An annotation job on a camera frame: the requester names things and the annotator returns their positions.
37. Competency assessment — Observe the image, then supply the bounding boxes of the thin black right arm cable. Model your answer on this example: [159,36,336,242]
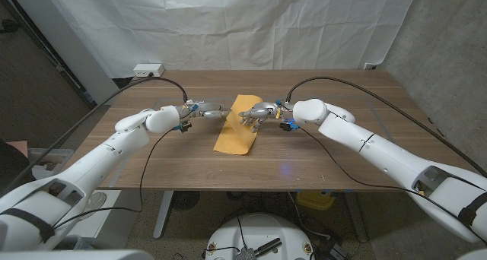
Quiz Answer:
[298,126,487,242]

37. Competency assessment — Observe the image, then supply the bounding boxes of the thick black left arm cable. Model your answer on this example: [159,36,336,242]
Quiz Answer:
[0,76,189,195]

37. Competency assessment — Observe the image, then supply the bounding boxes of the white floor cable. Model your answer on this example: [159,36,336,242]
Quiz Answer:
[287,191,332,240]

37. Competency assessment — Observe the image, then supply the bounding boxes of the yellow object under table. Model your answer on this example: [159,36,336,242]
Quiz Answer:
[295,191,336,211]

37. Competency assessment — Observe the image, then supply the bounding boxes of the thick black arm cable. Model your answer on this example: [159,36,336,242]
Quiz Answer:
[285,76,487,177]
[0,76,189,195]

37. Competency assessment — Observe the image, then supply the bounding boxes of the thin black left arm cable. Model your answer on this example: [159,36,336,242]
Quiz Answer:
[51,128,174,230]

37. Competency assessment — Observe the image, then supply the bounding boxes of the white power strip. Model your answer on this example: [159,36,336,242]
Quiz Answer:
[132,63,165,78]

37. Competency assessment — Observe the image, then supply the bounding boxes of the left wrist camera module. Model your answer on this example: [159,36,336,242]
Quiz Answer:
[173,121,193,134]

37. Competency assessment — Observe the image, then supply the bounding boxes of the grey table leg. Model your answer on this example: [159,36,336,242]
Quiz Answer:
[344,193,369,243]

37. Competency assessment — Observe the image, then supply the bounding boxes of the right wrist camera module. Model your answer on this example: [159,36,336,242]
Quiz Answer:
[279,119,301,132]

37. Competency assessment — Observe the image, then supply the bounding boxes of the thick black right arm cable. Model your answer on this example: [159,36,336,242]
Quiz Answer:
[285,76,487,177]

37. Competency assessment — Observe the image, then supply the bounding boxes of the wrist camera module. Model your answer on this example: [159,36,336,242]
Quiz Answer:
[173,121,193,134]
[279,119,301,132]

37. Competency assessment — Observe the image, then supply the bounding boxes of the white wrinkled backdrop sheet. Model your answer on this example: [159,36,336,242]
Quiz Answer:
[40,0,419,79]

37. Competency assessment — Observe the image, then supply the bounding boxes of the person in black clothes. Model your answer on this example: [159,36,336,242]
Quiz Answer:
[0,138,31,192]

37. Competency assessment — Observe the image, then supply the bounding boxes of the black tool on torso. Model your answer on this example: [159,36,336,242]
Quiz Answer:
[235,236,283,260]

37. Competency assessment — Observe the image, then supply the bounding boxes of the white sneaker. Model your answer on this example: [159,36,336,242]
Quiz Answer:
[85,191,107,215]

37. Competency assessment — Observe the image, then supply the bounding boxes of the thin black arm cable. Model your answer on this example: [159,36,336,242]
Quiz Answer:
[51,128,174,230]
[298,126,487,242]

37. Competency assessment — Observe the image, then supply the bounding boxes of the white table leg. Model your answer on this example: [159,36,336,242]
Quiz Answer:
[152,190,174,239]

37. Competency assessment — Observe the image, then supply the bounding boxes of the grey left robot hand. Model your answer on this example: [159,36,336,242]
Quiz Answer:
[177,99,232,120]

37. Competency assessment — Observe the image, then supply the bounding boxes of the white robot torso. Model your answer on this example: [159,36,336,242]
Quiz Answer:
[204,213,315,260]

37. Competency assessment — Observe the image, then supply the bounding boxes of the clear plastic storage bin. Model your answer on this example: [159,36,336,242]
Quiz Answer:
[28,147,75,179]

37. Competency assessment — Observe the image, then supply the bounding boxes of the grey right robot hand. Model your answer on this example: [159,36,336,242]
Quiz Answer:
[238,99,296,134]

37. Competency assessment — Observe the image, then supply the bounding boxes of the black round fan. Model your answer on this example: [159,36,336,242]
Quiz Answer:
[170,190,201,211]

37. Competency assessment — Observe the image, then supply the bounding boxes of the orange origami paper sheet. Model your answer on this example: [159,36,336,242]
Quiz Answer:
[212,94,264,156]

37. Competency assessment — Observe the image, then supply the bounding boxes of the floor power strip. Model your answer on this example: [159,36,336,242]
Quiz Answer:
[329,243,349,260]

